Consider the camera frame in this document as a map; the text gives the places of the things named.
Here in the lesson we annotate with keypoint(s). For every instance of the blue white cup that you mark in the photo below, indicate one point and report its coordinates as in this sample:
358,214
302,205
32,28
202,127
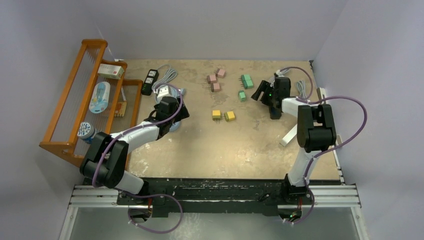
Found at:
86,132

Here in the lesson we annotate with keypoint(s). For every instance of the pink charger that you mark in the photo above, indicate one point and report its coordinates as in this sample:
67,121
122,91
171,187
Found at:
215,87
211,79

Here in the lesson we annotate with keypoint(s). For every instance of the round blue power socket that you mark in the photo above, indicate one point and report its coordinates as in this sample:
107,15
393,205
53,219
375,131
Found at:
175,126

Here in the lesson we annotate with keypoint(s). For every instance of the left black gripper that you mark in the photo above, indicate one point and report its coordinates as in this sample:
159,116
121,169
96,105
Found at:
182,114

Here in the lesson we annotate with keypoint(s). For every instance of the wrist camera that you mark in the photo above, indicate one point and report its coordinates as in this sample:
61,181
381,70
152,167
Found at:
281,72
163,91

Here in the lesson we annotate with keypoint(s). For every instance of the blue blister pack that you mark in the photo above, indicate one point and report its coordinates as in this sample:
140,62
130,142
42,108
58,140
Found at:
100,97

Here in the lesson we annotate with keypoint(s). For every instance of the yellow usb charger plug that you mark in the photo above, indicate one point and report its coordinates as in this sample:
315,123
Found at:
216,115

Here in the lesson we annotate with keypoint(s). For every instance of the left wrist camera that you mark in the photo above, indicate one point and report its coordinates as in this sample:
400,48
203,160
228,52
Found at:
163,91

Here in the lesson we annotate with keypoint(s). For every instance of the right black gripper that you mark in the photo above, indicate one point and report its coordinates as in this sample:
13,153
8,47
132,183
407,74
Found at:
264,87

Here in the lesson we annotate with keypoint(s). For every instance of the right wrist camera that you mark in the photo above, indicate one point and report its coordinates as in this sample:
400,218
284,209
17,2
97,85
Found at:
281,72

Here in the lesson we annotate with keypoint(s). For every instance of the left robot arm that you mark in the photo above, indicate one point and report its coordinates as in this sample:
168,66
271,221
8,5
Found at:
105,160

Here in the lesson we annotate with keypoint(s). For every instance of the orange wooden rack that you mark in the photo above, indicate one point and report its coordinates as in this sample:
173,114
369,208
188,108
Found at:
72,107

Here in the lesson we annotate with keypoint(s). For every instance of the white red box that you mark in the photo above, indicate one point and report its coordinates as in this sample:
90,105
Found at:
110,71

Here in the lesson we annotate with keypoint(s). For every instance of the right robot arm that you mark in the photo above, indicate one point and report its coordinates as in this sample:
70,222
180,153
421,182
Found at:
315,131

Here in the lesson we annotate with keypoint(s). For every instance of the black metal base rail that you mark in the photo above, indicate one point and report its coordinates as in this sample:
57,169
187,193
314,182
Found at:
268,197

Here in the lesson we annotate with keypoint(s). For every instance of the white power strip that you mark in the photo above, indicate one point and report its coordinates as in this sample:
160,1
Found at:
289,136

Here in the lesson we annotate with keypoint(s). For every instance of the green usb charger plug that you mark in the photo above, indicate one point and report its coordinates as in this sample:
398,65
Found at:
245,78

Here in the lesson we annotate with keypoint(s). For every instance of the yellow charger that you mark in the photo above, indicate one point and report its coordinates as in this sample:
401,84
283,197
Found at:
229,116

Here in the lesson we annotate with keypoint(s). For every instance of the orange snack packet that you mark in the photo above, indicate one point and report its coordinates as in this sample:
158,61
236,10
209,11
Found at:
120,109

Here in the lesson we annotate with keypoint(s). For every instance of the white wall bracket upper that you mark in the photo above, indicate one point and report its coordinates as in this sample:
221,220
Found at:
321,92

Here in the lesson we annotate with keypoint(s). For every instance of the pink usb charger plug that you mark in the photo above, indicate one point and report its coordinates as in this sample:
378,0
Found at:
220,73

